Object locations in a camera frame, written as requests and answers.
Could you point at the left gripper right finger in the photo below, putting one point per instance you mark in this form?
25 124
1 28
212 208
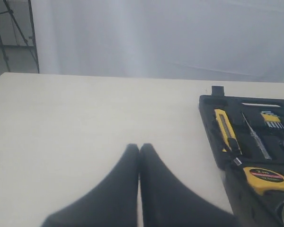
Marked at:
167 202

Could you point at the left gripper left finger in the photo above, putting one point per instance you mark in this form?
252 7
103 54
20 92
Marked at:
112 203

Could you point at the yellow utility knife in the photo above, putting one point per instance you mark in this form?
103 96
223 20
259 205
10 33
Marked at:
227 132

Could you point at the yellow tape measure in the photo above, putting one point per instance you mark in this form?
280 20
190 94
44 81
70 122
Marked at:
259 179

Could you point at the black plastic tool case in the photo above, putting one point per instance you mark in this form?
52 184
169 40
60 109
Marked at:
251 209

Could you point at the yellow hex key set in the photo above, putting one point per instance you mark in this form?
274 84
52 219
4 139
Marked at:
272 120

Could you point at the white backdrop curtain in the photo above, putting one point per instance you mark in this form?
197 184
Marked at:
236 40

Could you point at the black tripod stand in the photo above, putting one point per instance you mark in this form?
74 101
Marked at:
18 52

